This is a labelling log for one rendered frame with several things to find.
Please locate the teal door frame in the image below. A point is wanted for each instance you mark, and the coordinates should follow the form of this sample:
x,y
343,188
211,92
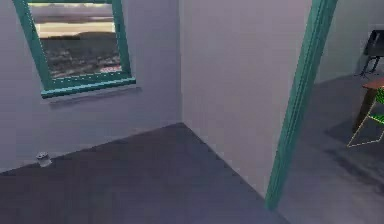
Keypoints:
x,y
300,100

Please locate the brown wooden table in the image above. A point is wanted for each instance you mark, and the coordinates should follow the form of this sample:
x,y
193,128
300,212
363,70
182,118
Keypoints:
x,y
368,96

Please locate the small grey cylinder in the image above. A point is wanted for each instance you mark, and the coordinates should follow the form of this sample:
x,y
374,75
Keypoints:
x,y
43,159

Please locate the teal framed window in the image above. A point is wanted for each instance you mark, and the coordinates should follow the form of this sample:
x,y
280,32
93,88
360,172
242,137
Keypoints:
x,y
80,43

